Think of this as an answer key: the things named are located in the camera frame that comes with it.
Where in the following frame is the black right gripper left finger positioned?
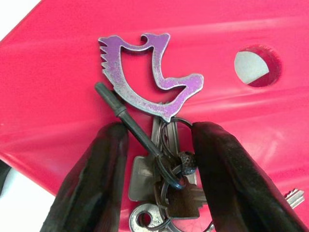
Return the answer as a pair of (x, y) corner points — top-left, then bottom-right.
(40, 122), (129, 232)

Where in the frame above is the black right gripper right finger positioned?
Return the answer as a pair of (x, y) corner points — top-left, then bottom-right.
(192, 121), (308, 232)

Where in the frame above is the key bunch with bird charm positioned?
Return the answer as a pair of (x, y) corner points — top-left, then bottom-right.
(95, 32), (305, 232)

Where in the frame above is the red plastic stool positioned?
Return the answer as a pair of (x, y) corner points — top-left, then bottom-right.
(0, 0), (309, 232)

